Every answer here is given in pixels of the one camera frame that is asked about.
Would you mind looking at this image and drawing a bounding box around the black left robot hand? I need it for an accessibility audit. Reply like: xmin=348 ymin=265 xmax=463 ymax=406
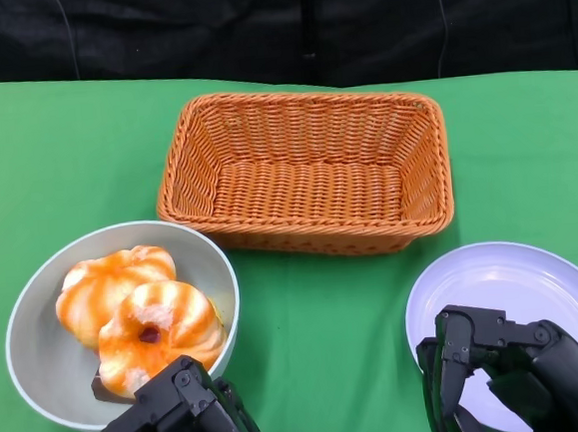
xmin=78 ymin=347 xmax=270 ymax=432

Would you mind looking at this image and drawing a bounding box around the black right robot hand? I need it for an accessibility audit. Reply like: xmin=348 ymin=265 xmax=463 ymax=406
xmin=411 ymin=294 xmax=578 ymax=432

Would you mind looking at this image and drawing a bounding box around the orange striped ring bread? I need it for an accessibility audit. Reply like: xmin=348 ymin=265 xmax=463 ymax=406
xmin=92 ymin=275 xmax=233 ymax=398

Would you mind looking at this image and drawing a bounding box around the pale green bowl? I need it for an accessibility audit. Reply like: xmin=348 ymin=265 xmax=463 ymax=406
xmin=0 ymin=213 xmax=251 ymax=432

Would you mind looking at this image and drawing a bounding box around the orange striped round bread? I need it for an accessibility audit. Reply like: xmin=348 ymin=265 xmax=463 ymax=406
xmin=51 ymin=242 xmax=184 ymax=353

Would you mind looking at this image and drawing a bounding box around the brown chocolate cake slice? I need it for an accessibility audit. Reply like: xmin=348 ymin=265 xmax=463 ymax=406
xmin=89 ymin=365 xmax=136 ymax=406

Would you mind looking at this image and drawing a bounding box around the lilac round plate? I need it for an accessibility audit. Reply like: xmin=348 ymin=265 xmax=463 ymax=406
xmin=398 ymin=234 xmax=578 ymax=432

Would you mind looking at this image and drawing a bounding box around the orange wicker basket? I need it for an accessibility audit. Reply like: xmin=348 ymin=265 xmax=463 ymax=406
xmin=147 ymin=74 xmax=459 ymax=273

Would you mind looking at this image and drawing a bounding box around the green tablecloth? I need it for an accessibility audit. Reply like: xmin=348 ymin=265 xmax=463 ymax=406
xmin=0 ymin=32 xmax=578 ymax=432

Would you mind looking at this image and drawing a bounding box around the black backdrop cloth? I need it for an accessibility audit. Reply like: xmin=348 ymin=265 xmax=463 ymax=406
xmin=0 ymin=0 xmax=578 ymax=119

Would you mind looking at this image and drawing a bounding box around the thin white hanging cable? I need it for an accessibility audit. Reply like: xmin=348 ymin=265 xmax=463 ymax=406
xmin=432 ymin=0 xmax=455 ymax=78
xmin=55 ymin=0 xmax=83 ymax=82

